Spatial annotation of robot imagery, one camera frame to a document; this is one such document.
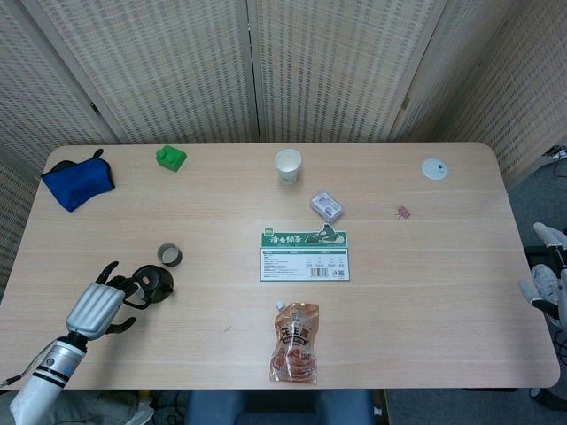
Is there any white plastic object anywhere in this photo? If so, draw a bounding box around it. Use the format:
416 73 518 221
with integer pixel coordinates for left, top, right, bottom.
128 391 154 424

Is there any blue padded seat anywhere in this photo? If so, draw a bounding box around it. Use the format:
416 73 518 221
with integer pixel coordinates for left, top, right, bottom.
183 389 376 425

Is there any green toy block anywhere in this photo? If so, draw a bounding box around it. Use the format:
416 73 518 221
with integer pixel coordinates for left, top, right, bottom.
155 144 188 174

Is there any white paper cup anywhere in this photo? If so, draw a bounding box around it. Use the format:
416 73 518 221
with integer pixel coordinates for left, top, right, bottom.
274 149 303 185

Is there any clear box of purple clips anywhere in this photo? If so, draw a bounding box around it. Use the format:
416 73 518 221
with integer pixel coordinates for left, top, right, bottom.
308 190 346 224

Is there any woven folding screen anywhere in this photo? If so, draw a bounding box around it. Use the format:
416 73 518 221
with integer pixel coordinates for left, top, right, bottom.
0 0 567 306

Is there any black teapot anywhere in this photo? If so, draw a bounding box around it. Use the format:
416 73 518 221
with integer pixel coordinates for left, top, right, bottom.
121 264 176 310

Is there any blue cloth pouch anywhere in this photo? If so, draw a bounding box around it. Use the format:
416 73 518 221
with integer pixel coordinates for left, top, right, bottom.
40 148 117 213

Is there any small dark teacup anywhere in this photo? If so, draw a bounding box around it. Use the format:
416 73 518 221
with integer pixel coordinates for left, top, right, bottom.
156 242 183 267

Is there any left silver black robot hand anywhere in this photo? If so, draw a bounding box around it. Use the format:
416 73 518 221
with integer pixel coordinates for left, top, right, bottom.
65 260 151 341

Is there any green and white package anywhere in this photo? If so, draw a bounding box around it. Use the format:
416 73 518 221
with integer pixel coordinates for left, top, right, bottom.
259 224 351 283

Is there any white round disc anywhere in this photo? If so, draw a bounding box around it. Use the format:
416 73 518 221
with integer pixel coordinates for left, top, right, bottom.
421 158 450 182

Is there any peanut butter spout pouch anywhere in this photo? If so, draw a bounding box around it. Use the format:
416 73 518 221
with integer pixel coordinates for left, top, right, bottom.
268 299 321 384

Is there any white sneaker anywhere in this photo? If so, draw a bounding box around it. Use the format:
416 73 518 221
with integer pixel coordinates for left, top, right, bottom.
517 263 562 324

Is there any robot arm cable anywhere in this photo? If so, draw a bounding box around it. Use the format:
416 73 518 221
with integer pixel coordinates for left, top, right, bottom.
0 343 52 389

